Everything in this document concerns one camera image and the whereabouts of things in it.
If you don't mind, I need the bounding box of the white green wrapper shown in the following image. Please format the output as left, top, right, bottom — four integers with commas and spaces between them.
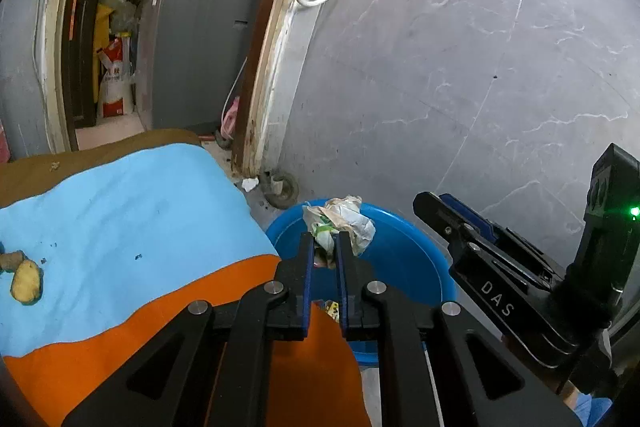
303, 195, 376, 259

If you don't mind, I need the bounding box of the blue plastic basin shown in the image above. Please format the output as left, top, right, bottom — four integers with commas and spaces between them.
266, 199, 457, 367

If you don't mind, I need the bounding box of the yellow seasoning packet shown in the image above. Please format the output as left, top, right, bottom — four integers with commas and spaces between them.
323, 300, 340, 323

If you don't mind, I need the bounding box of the light blue cloth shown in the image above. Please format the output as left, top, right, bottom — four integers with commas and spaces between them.
1, 144, 275, 357

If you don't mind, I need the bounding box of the yellow potato piece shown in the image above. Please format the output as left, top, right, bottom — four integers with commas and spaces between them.
10, 260, 42, 305

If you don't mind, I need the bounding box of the brown root piece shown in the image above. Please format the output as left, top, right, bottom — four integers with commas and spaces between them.
0, 251, 25, 272

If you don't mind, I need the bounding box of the brown cloth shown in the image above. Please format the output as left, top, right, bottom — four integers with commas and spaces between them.
0, 129, 201, 208

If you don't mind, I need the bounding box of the red white sack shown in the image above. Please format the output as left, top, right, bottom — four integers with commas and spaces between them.
96, 32, 134, 118

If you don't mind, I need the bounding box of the grey refrigerator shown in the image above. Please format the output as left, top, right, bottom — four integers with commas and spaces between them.
134, 0, 260, 134

